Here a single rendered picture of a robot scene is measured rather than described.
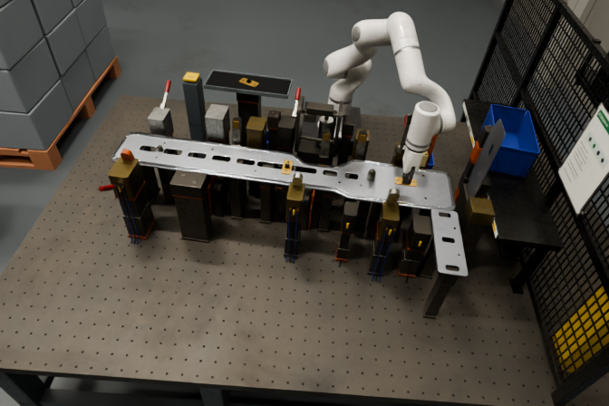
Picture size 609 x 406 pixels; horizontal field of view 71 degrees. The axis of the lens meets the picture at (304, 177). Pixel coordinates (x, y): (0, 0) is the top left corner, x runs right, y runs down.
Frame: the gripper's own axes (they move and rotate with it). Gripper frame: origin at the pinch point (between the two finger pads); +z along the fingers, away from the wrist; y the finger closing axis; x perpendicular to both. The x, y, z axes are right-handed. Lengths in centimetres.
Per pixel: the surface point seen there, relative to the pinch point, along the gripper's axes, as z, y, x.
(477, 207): 2.2, 9.4, 25.3
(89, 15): 41, -188, -235
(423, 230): 10.1, 16.8, 7.5
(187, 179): 5, 13, -82
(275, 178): 8, 3, -50
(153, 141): 8, -10, -104
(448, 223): 8.1, 13.4, 16.1
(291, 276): 38, 26, -39
